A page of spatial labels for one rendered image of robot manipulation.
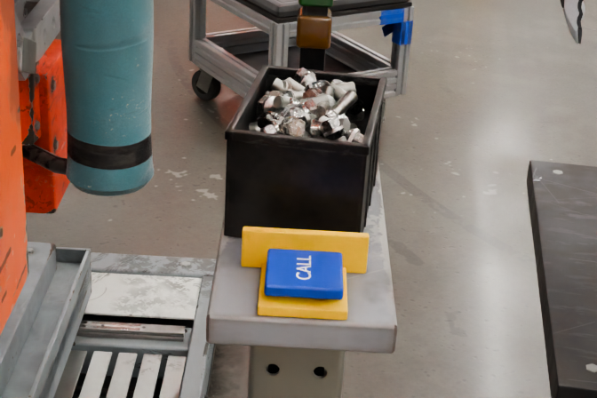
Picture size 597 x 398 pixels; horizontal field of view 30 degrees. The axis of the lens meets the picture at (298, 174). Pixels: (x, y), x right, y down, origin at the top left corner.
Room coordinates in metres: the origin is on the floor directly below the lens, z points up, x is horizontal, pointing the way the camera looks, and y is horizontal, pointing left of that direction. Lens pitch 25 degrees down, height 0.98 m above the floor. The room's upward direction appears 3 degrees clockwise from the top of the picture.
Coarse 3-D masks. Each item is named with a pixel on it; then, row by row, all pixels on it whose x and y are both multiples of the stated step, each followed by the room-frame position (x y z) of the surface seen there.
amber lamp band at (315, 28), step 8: (304, 16) 1.23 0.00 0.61; (312, 16) 1.23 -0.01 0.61; (320, 16) 1.23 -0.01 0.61; (328, 16) 1.24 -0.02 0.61; (304, 24) 1.23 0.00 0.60; (312, 24) 1.23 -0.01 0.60; (320, 24) 1.23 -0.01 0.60; (328, 24) 1.23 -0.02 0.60; (304, 32) 1.23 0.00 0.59; (312, 32) 1.23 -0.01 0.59; (320, 32) 1.23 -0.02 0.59; (328, 32) 1.23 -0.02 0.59; (296, 40) 1.23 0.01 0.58; (304, 40) 1.23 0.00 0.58; (312, 40) 1.23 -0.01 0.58; (320, 40) 1.23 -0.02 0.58; (328, 40) 1.23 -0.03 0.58; (312, 48) 1.23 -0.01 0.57; (320, 48) 1.23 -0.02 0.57; (328, 48) 1.23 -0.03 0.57
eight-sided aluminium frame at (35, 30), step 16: (16, 0) 1.19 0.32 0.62; (32, 0) 1.23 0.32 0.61; (48, 0) 1.20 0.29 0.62; (16, 16) 1.03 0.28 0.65; (32, 16) 1.14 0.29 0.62; (48, 16) 1.16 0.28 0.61; (16, 32) 1.02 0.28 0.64; (32, 32) 1.09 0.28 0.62; (48, 32) 1.16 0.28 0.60; (32, 48) 1.07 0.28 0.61; (32, 64) 1.07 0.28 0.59
